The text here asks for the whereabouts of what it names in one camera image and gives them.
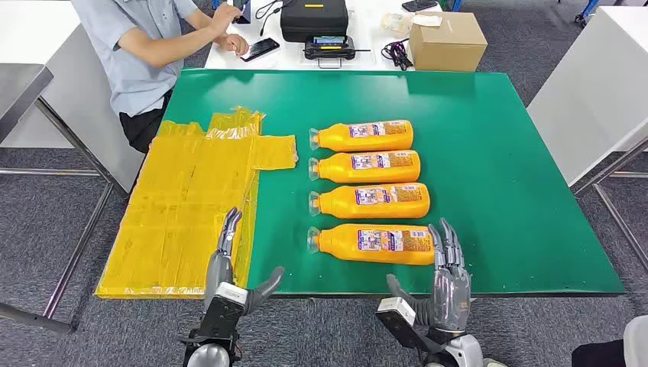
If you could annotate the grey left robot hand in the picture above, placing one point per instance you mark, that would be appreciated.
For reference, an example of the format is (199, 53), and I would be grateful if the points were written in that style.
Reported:
(218, 271)

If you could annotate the person's right hand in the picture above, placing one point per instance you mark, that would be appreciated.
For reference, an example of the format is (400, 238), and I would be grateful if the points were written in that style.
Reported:
(234, 44)

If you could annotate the person's left hand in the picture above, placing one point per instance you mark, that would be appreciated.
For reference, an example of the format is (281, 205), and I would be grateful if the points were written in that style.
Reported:
(224, 17)

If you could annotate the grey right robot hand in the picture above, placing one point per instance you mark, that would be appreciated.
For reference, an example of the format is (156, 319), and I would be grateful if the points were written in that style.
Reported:
(450, 299)

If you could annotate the orange detergent bottle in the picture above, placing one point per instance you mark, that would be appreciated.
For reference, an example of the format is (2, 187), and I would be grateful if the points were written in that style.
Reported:
(336, 169)
(334, 138)
(339, 202)
(344, 248)

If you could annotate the person's left forearm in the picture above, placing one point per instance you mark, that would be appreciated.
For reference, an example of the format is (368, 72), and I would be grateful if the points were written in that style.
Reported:
(200, 20)

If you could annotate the person's right forearm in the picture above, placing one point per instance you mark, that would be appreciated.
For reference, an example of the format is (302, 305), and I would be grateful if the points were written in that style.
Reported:
(172, 50)

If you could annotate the dark standing tablet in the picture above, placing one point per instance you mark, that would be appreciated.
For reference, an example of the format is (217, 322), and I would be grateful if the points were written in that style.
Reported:
(242, 12)

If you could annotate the black smartphone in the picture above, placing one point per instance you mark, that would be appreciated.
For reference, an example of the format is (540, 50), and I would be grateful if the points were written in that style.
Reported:
(260, 49)
(419, 5)

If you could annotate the black hard case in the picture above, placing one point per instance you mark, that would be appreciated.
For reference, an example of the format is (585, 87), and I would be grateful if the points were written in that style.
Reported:
(314, 20)

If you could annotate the black yellow remote controller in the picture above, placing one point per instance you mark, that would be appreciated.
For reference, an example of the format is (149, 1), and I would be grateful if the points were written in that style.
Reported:
(329, 49)

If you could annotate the person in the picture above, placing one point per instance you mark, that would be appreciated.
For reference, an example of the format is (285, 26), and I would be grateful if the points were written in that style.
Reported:
(136, 61)
(635, 339)

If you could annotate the white table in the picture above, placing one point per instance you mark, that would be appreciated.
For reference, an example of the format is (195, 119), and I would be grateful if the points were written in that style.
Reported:
(587, 101)
(30, 30)
(364, 25)

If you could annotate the clear plastic bag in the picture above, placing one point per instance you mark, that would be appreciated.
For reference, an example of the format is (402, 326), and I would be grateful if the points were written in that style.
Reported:
(396, 23)

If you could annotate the white paper sheet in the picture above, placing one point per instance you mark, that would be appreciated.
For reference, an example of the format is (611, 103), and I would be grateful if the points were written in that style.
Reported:
(426, 20)

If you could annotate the brown cardboard box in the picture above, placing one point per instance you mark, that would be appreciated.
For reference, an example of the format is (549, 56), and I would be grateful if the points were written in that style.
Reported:
(448, 48)

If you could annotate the grey metal table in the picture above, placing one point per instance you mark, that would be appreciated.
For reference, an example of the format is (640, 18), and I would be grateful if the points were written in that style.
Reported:
(20, 91)

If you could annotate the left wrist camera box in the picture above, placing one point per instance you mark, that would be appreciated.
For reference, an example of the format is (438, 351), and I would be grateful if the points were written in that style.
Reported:
(230, 294)

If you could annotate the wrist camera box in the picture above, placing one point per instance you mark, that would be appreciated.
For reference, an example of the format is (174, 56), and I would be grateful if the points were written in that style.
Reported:
(395, 309)
(230, 294)

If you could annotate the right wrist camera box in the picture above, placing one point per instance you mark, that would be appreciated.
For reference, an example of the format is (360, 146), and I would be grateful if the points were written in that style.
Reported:
(395, 309)

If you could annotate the steel table frame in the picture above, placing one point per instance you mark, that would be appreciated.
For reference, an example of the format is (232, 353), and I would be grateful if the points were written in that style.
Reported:
(633, 175)
(50, 172)

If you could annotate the blue post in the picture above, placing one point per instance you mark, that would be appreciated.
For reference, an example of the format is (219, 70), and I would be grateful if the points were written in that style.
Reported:
(455, 4)

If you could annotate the blue cart frame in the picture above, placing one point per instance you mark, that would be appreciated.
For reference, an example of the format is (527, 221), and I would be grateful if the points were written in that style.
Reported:
(587, 9)

